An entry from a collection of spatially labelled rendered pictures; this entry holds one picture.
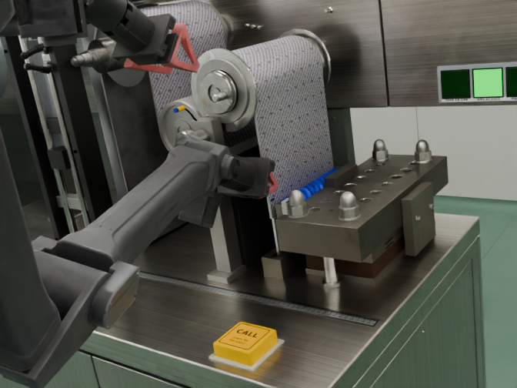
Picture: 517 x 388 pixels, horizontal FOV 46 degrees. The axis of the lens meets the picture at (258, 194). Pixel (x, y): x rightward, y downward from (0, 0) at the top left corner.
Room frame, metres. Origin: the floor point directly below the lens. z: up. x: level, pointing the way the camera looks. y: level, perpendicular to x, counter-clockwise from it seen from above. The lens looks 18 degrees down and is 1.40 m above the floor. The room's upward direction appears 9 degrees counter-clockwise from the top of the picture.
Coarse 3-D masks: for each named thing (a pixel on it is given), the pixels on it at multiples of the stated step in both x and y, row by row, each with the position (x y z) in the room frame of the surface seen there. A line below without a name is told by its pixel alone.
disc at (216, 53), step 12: (216, 48) 1.09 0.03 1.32; (204, 60) 1.11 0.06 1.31; (228, 60) 1.08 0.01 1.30; (240, 60) 1.06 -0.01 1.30; (192, 72) 1.13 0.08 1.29; (192, 84) 1.14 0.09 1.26; (252, 84) 1.05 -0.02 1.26; (252, 96) 1.05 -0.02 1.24; (252, 108) 1.05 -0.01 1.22; (240, 120) 1.07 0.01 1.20
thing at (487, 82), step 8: (480, 72) 1.13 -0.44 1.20; (488, 72) 1.12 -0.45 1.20; (496, 72) 1.11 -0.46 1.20; (480, 80) 1.13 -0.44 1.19; (488, 80) 1.12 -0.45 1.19; (496, 80) 1.11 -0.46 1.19; (480, 88) 1.13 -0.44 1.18; (488, 88) 1.12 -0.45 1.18; (496, 88) 1.11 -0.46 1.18; (480, 96) 1.13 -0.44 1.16
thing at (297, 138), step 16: (320, 96) 1.23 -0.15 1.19; (288, 112) 1.13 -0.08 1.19; (304, 112) 1.18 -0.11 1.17; (320, 112) 1.22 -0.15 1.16; (256, 128) 1.06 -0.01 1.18; (272, 128) 1.09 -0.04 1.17; (288, 128) 1.13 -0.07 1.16; (304, 128) 1.17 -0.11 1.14; (320, 128) 1.22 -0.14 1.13; (272, 144) 1.09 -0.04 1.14; (288, 144) 1.12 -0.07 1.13; (304, 144) 1.16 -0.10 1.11; (320, 144) 1.21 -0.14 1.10; (288, 160) 1.12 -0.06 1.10; (304, 160) 1.16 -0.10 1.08; (320, 160) 1.20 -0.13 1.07; (288, 176) 1.11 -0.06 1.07; (304, 176) 1.15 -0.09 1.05; (272, 192) 1.07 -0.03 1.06; (288, 192) 1.11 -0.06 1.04; (272, 208) 1.06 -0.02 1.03
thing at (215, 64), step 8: (320, 56) 1.25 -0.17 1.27; (208, 64) 1.10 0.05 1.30; (216, 64) 1.09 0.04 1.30; (224, 64) 1.08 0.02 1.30; (232, 64) 1.07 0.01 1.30; (200, 72) 1.11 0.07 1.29; (232, 72) 1.07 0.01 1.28; (240, 72) 1.06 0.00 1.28; (200, 80) 1.12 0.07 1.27; (240, 80) 1.06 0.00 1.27; (240, 88) 1.06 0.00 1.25; (200, 96) 1.12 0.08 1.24; (240, 96) 1.06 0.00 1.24; (240, 104) 1.06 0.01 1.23; (208, 112) 1.11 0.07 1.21; (232, 112) 1.08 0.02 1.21; (240, 112) 1.07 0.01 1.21; (224, 120) 1.09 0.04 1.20; (232, 120) 1.08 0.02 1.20
